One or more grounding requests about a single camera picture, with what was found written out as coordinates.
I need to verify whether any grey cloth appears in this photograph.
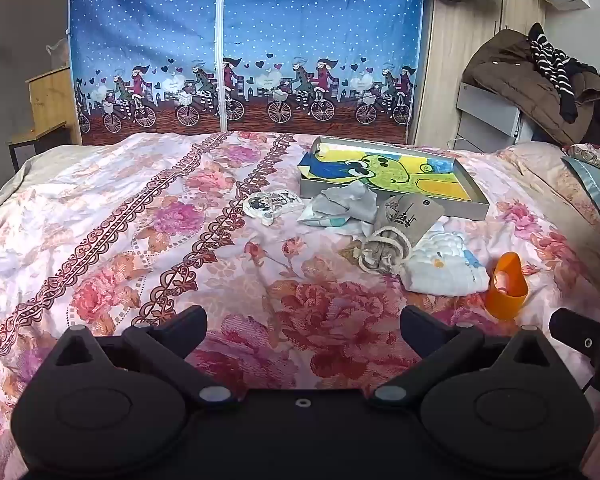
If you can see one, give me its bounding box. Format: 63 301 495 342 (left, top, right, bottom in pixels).
307 181 381 223

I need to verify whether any light wooden wardrobe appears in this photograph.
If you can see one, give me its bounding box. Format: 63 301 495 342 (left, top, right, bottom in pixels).
415 0 546 151

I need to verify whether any dark wooden side table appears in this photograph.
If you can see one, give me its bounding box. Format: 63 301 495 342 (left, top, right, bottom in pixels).
8 121 68 171

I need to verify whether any blue pillow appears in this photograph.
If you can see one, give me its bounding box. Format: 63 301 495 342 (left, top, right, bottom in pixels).
560 155 600 206

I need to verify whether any brown padded jacket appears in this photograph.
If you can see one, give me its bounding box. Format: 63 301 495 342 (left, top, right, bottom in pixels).
462 29 600 147

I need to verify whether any grey white box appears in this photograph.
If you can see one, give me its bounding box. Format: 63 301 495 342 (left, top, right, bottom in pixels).
455 81 523 151

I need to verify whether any cartoon printed pouch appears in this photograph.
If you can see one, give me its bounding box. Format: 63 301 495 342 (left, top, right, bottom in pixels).
242 189 303 226

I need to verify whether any light wooden cabinet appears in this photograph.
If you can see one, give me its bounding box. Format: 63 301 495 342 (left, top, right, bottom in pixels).
26 66 83 146

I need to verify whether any black white striped garment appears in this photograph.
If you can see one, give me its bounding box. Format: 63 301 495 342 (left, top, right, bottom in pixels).
527 22 598 123

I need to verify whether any grey metal tray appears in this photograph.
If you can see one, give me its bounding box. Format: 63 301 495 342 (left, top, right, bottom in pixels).
298 136 490 222

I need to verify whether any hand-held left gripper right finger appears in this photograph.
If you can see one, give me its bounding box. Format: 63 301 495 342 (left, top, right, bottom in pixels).
372 305 561 407

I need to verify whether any beige drawstring bag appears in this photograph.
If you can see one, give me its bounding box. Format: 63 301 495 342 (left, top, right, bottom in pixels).
352 195 446 276

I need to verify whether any blue printed fabric wardrobe cover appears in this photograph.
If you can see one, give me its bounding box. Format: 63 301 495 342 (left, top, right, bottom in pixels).
67 0 426 147

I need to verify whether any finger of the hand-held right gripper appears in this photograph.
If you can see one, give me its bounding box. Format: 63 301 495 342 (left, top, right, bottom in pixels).
549 308 600 356

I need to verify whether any white and teal garment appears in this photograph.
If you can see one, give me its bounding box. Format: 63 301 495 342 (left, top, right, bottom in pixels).
299 206 352 229

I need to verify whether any white quilted cloth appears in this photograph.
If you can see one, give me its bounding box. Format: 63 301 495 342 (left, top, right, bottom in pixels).
402 232 491 295

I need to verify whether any floral pillow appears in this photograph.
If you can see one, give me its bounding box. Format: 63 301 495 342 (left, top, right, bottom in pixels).
562 142 600 176

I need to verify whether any white tissue sheet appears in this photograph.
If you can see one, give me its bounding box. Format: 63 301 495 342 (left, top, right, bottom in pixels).
337 217 378 240

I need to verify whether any orange cup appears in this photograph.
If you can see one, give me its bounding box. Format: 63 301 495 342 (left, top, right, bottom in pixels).
484 251 529 322

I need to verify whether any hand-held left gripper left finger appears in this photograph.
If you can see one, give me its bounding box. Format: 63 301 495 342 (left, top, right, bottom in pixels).
42 305 236 407

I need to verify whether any black cable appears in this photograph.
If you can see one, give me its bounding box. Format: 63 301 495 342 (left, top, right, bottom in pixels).
580 375 600 411

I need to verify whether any clear plastic bag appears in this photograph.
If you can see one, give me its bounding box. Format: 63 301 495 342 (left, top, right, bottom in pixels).
46 37 71 68

